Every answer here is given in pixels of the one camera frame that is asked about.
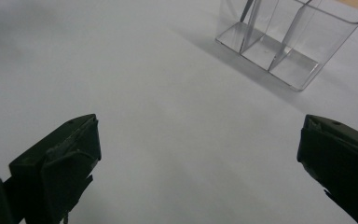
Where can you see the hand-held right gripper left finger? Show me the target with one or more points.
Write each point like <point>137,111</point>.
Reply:
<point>59,168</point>

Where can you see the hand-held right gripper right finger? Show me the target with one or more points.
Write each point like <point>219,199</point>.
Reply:
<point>341,161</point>

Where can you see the clear acrylic organizer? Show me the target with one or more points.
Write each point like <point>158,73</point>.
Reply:
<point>289,40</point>

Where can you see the white table sheet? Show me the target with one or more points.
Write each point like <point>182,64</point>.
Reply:
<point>167,93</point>

